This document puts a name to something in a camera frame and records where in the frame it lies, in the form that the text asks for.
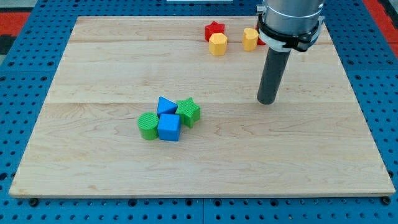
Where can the blue cube block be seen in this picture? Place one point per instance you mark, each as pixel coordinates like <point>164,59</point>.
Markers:
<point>169,127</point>

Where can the yellow hexagon block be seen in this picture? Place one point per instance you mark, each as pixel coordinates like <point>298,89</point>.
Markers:
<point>218,44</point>

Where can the green cylinder block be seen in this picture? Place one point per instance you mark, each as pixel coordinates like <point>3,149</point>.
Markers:
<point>147,124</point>

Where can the light wooden board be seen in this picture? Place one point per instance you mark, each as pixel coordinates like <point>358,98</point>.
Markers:
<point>313,141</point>

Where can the red star block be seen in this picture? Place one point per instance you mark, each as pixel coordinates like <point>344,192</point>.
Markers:
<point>213,28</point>

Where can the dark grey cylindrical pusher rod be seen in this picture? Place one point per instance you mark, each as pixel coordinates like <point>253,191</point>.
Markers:
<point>272,74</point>

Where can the blue triangle block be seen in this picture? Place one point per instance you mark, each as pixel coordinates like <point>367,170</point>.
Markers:
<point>166,106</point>

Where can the red block behind arm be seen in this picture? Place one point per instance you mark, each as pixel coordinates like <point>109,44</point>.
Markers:
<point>259,41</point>

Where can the green star block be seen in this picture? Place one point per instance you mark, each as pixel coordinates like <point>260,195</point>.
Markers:
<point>188,111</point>

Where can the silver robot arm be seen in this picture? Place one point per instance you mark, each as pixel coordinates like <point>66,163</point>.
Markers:
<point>290,17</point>

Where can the yellow heart block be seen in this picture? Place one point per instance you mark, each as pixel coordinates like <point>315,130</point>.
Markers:
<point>250,38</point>

